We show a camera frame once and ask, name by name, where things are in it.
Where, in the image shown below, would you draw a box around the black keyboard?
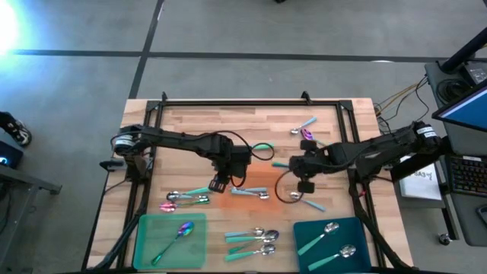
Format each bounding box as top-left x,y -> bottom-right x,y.
448,155 -> 487,198

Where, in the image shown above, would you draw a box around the grey metal bench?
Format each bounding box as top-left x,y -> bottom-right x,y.
0,164 -> 63,244

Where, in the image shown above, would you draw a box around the silver spoons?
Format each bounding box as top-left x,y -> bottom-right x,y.
227,230 -> 281,255

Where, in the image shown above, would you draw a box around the dark blue plastic bin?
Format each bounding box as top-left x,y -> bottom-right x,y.
292,216 -> 373,273

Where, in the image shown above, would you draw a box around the grey side desk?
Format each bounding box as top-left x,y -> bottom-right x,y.
424,60 -> 487,247

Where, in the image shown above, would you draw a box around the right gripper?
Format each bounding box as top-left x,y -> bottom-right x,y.
289,139 -> 334,194

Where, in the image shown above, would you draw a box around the black computer tower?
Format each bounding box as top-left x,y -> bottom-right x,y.
0,139 -> 24,170

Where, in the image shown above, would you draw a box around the coiled black cable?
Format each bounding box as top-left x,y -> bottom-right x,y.
435,78 -> 463,104

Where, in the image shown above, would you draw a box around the yellow cable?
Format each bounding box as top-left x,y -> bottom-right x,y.
374,81 -> 423,115

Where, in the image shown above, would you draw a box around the monitor with blue screen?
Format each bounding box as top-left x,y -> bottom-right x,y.
431,81 -> 487,133

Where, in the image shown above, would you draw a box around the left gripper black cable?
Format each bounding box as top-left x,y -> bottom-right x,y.
212,130 -> 275,162

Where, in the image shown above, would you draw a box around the black pole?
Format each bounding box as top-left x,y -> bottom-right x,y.
440,28 -> 487,74

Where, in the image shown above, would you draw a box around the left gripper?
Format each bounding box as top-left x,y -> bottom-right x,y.
208,143 -> 253,194

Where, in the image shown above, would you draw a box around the black metal table frame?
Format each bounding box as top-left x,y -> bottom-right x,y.
81,99 -> 414,273

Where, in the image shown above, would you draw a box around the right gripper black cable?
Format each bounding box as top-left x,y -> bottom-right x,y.
274,169 -> 305,205

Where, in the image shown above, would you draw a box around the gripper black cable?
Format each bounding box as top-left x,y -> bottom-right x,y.
274,169 -> 305,205
212,130 -> 275,162

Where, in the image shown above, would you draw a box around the green translucent bin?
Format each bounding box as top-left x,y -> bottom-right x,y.
132,212 -> 208,271

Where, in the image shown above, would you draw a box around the white paper sheet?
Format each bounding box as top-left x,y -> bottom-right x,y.
398,155 -> 443,202

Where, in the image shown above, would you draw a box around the black power adapter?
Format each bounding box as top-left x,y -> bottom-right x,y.
461,61 -> 487,85

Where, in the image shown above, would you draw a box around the orange translucent bin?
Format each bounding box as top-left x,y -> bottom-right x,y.
222,162 -> 285,215

